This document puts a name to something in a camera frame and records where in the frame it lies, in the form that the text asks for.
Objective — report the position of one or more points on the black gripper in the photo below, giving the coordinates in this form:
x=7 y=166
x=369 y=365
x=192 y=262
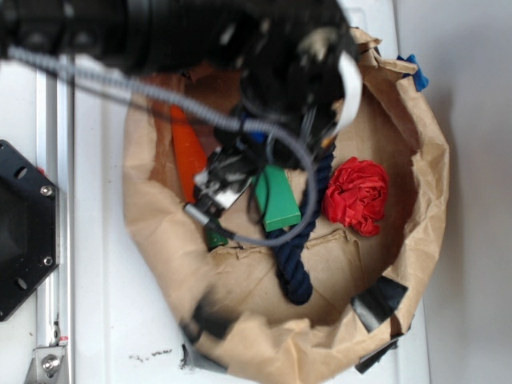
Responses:
x=274 y=68

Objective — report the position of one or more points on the orange toy carrot green stem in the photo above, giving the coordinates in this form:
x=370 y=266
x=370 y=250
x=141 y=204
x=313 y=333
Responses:
x=190 y=157

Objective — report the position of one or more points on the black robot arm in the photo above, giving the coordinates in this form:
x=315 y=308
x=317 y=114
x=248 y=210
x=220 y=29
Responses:
x=136 y=37

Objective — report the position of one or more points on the green wooden block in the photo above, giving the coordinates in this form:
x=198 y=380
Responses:
x=275 y=199

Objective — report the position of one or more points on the red crumpled paper ball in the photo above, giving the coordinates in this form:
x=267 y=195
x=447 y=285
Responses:
x=356 y=196

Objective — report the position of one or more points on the brown paper bag bin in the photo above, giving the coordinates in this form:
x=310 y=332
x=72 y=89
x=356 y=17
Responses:
x=365 y=289

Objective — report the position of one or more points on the white plastic tray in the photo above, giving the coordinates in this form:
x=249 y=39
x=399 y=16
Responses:
x=123 y=329

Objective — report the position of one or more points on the aluminium extrusion rail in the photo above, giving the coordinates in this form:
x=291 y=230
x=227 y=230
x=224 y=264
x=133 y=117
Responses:
x=53 y=357

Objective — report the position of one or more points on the black hexagonal robot base plate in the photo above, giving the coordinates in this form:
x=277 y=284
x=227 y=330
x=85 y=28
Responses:
x=29 y=206

